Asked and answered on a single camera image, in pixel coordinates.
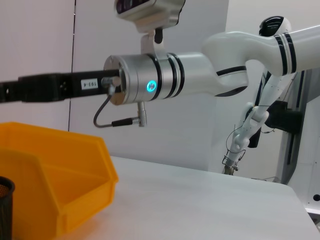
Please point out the small tan gripper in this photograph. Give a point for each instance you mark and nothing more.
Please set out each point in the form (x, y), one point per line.
(230, 168)

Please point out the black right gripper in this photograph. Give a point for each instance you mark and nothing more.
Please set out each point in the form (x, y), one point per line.
(50, 86)

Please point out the white slim robot arm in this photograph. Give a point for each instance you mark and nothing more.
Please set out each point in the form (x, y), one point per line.
(252, 120)

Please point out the black mesh pen holder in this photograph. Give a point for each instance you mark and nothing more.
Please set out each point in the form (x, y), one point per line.
(6, 207)

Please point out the black box on stand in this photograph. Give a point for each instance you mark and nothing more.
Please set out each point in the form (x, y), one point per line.
(285, 116)

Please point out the white equipment stand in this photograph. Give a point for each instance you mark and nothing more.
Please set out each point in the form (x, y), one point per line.
(307, 150)

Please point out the yellow plastic bin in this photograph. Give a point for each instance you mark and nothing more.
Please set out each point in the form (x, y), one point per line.
(75, 162)

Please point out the black white domed robot part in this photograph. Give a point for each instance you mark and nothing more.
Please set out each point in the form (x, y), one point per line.
(273, 25)

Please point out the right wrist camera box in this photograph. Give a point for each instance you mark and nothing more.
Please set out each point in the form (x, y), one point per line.
(150, 12)

